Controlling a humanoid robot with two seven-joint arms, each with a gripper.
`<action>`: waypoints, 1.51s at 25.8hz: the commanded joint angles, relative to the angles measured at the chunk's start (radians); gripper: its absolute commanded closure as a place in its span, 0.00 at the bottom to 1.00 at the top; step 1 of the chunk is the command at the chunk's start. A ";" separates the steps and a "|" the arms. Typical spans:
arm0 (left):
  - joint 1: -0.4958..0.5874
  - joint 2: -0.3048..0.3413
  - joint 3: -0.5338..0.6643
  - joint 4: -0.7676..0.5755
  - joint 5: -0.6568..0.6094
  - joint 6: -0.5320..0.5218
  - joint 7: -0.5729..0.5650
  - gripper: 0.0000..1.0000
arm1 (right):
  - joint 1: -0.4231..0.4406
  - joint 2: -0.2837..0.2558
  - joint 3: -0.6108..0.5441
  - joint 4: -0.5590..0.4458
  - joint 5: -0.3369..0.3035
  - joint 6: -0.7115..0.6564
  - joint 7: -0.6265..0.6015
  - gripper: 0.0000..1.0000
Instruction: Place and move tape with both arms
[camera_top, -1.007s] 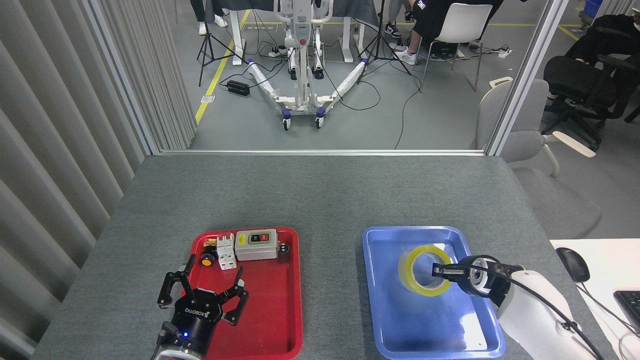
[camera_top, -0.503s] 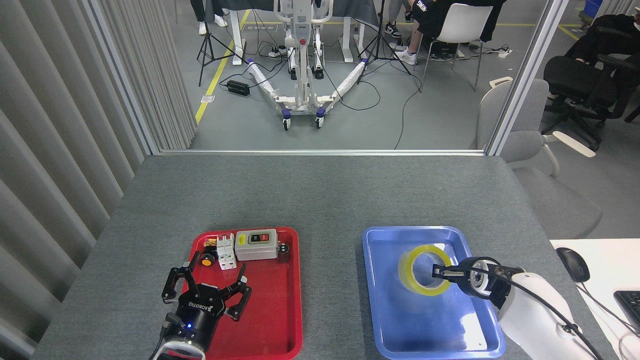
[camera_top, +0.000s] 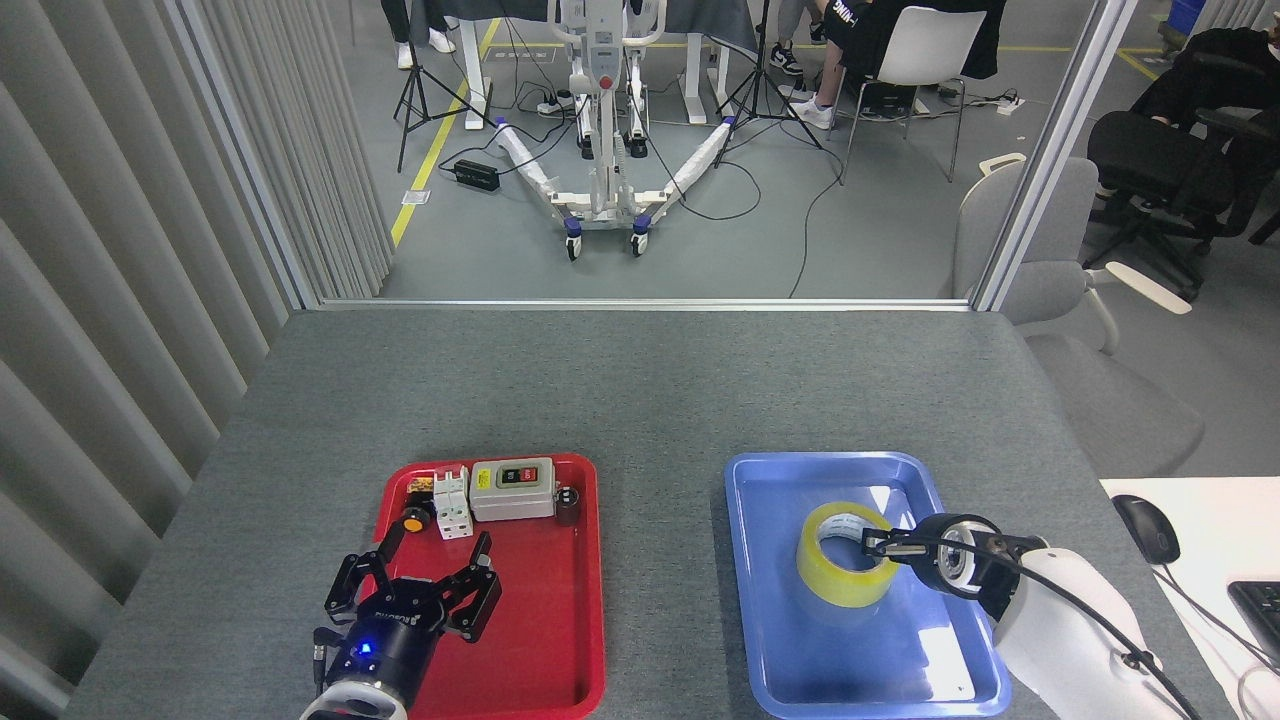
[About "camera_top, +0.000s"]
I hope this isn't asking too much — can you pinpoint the white plastic chair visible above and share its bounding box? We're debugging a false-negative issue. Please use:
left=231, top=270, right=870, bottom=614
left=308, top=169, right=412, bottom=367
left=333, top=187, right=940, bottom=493
left=838, top=5, right=989, bottom=186

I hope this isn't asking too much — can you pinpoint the yellow tape roll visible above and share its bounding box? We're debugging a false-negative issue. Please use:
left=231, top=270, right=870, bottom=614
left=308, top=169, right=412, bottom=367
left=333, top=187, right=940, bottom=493
left=796, top=501, right=901, bottom=609

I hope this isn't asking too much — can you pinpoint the blue plastic tray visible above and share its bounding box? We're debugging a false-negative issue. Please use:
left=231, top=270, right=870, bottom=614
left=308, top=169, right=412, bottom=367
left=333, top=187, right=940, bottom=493
left=724, top=451, right=1013, bottom=720

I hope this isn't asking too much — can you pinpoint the white wheeled stand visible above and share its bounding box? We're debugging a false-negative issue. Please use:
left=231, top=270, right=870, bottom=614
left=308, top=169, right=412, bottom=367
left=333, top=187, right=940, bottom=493
left=493, top=0, right=738, bottom=263

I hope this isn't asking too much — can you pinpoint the grey push button switch box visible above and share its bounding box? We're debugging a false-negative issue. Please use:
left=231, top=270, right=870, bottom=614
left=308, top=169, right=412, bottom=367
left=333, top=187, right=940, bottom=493
left=468, top=456, right=557, bottom=521

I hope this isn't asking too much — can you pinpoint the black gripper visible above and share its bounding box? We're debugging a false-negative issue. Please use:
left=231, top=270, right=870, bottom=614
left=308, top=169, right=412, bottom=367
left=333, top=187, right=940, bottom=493
left=318, top=520, right=503, bottom=693
left=862, top=513, right=1004, bottom=601

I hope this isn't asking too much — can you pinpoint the standing person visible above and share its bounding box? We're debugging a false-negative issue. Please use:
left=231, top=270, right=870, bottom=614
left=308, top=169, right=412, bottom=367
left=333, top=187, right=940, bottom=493
left=380, top=0, right=456, bottom=71

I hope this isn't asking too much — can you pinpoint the seated person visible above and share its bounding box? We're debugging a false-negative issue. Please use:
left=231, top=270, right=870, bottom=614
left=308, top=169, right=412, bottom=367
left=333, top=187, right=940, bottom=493
left=790, top=0, right=1009, bottom=131

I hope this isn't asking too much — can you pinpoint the black mouse cable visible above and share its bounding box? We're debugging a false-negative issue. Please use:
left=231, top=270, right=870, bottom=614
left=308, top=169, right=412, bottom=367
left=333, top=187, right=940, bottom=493
left=1158, top=562, right=1280, bottom=681

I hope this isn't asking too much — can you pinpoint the grey office chair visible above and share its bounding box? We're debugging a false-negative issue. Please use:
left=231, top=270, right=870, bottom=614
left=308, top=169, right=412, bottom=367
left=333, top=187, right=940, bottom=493
left=950, top=153, right=1206, bottom=479

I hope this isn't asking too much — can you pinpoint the person's leg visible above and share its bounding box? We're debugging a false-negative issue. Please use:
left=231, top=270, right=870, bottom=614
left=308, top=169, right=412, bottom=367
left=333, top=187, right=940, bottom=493
left=768, top=0, right=809, bottom=77

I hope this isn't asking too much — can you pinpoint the black tripod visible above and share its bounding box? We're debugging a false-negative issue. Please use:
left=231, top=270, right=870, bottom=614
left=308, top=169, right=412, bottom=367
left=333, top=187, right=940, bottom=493
left=714, top=0, right=826, bottom=169
left=393, top=0, right=498, bottom=174

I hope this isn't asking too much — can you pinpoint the blue bin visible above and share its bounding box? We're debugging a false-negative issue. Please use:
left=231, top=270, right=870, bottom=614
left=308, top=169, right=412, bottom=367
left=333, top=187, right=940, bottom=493
left=1160, top=0, right=1208, bottom=51

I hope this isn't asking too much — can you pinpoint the white circuit breaker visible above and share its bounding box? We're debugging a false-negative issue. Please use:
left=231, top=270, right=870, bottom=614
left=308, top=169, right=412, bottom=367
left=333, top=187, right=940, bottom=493
left=432, top=464, right=474, bottom=539

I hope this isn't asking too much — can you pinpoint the black office chair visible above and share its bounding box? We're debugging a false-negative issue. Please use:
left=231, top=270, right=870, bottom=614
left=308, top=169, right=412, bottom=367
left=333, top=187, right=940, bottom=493
left=1083, top=108, right=1280, bottom=301

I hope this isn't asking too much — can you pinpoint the black computer mouse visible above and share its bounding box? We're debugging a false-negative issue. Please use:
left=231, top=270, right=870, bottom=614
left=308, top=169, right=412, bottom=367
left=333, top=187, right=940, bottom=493
left=1112, top=494, right=1182, bottom=566

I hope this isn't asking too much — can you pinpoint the silver rail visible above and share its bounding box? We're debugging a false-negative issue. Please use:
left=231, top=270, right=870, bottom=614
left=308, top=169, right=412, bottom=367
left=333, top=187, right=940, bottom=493
left=318, top=297, right=976, bottom=313

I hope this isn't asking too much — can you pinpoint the black keyboard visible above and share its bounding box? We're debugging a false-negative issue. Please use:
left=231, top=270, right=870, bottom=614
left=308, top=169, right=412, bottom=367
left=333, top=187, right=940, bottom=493
left=1226, top=580, right=1280, bottom=666

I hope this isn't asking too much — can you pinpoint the red plastic tray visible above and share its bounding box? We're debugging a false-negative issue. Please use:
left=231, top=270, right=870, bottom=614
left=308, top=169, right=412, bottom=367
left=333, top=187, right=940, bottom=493
left=372, top=452, right=607, bottom=720

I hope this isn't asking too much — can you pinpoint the silver post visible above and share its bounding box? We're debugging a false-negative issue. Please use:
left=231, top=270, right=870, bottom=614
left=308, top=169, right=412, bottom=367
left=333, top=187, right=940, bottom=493
left=968, top=0, right=1141, bottom=313

